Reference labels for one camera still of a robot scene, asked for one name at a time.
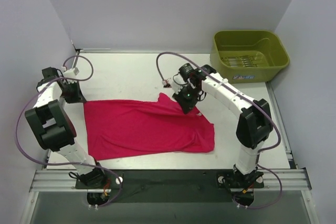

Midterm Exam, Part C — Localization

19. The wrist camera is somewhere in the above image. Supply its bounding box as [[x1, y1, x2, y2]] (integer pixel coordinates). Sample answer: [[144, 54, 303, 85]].
[[162, 73, 187, 94], [62, 67, 79, 79]]

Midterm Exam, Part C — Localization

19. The aluminium front rail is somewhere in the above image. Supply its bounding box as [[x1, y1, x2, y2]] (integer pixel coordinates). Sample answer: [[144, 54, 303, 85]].
[[30, 169, 312, 192]]

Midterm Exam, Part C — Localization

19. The pink t shirt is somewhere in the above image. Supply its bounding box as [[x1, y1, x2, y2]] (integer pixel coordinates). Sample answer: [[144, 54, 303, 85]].
[[83, 93, 215, 160]]

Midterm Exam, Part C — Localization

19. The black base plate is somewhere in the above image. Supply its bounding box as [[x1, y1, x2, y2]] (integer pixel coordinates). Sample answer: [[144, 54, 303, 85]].
[[75, 168, 265, 204]]

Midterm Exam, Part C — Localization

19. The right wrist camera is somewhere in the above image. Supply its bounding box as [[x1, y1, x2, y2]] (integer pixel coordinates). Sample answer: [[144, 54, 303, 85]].
[[162, 73, 187, 94]]

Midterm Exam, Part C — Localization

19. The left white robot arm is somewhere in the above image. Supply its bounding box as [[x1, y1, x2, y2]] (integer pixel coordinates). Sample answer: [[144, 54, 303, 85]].
[[25, 67, 108, 188]]

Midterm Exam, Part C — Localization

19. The olive green plastic basin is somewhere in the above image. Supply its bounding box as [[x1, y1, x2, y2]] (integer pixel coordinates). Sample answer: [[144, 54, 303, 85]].
[[210, 30, 290, 83]]

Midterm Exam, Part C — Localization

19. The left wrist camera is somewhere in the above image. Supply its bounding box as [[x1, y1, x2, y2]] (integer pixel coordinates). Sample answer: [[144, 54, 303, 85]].
[[62, 67, 79, 79]]

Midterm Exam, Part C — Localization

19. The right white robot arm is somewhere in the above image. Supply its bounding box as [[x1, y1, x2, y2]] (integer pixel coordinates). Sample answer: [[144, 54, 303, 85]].
[[166, 63, 273, 190]]

